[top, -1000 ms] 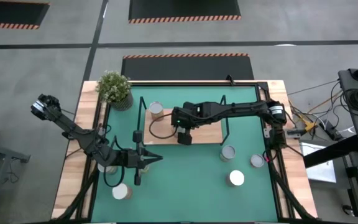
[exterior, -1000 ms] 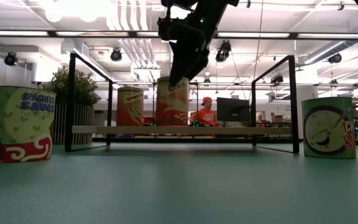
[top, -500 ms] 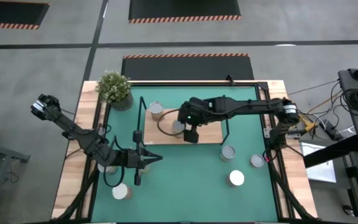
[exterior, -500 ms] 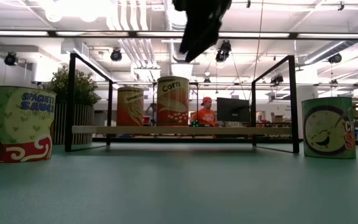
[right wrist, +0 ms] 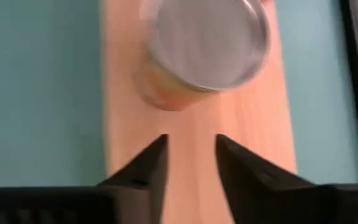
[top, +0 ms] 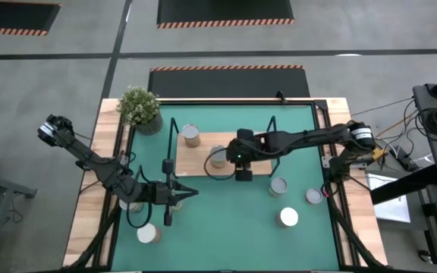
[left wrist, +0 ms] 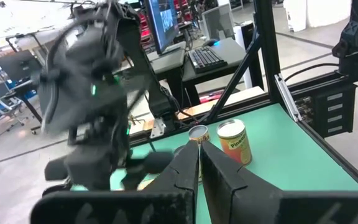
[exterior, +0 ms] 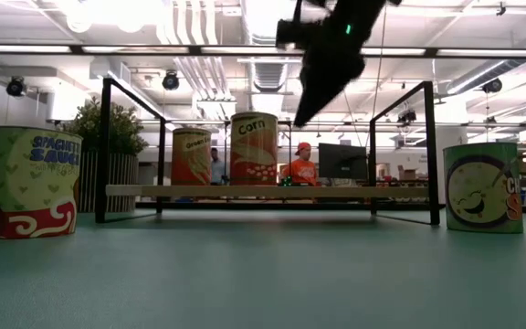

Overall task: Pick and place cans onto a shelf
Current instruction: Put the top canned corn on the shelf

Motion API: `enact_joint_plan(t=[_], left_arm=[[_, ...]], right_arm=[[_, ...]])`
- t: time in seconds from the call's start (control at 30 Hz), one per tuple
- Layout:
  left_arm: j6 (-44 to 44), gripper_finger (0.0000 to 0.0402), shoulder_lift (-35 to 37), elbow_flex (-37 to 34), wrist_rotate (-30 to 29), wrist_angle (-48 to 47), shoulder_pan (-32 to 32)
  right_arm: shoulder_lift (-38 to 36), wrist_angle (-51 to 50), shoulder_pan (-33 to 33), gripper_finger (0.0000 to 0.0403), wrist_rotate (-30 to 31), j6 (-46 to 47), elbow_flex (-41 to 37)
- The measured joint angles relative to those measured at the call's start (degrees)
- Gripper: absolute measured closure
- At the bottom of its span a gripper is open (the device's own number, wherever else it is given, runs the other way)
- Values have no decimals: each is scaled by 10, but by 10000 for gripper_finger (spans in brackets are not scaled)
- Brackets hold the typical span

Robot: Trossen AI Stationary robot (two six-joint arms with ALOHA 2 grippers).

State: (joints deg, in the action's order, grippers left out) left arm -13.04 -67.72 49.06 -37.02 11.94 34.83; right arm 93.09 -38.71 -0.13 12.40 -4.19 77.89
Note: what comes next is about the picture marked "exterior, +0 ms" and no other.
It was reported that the black monitor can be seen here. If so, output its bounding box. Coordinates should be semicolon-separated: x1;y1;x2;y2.
318;143;369;181

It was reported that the green chicken soup can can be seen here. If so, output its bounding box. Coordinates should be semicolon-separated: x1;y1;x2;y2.
442;142;525;235

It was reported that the cardboard box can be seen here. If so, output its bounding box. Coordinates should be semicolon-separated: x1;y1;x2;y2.
397;164;419;182

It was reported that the spaghetti sauce can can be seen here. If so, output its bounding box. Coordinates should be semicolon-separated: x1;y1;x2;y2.
0;125;84;240

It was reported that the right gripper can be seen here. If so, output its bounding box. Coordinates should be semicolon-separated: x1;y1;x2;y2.
275;8;370;129

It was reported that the black rail with light strips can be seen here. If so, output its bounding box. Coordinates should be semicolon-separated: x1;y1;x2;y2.
0;42;526;59

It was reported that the person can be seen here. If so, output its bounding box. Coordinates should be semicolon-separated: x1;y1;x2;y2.
209;147;227;186
280;142;319;187

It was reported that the green plant in striped pot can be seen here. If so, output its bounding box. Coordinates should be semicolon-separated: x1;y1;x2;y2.
61;96;150;214

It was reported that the wooden shelf black metal frame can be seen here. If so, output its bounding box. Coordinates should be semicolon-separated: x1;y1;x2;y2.
94;77;441;227

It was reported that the orange corn can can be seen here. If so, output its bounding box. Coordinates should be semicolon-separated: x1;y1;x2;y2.
229;111;279;186

